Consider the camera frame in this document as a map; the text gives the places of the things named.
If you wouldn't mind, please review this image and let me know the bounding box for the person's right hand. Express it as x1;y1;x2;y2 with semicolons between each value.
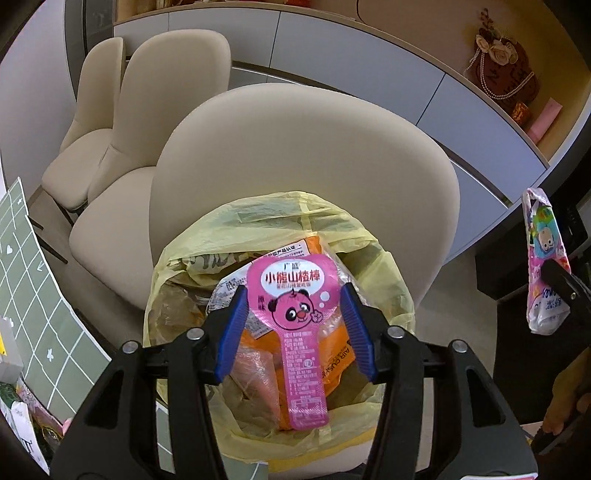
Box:
542;364;583;435

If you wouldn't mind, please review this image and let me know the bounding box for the salmon pink plastic bag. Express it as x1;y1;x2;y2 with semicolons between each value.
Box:
230;344;282;416

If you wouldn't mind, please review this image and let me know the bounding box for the pink cartoon snack packet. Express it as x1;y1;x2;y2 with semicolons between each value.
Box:
522;187;573;335

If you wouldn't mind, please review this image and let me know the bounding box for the green checkered tablecloth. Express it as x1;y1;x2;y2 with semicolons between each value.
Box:
0;178;185;462

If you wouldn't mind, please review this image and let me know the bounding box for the white printed packet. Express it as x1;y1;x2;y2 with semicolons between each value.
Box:
0;401;49;472

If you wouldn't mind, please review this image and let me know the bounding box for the brown handbag with flowers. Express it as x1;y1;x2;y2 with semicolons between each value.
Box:
464;9;541;114

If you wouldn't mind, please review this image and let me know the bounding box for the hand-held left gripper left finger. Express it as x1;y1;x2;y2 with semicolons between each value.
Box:
51;285;249;480

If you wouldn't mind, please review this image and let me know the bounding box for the white lower cabinet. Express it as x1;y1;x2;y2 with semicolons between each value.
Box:
113;7;550;259

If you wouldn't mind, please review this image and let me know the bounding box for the beige dining chair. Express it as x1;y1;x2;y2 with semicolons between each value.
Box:
148;83;462;480
41;37;125;214
69;28;232;311

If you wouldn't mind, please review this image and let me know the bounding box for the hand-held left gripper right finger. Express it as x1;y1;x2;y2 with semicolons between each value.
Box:
341;282;539;480

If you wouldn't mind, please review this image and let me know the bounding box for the pink flat box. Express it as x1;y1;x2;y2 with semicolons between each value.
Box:
527;99;564;141

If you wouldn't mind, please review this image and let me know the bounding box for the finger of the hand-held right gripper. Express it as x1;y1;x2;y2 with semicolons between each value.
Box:
541;261;591;319

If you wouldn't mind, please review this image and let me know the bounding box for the pink lollipop-shaped packet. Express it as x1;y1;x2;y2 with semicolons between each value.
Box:
246;257;339;431

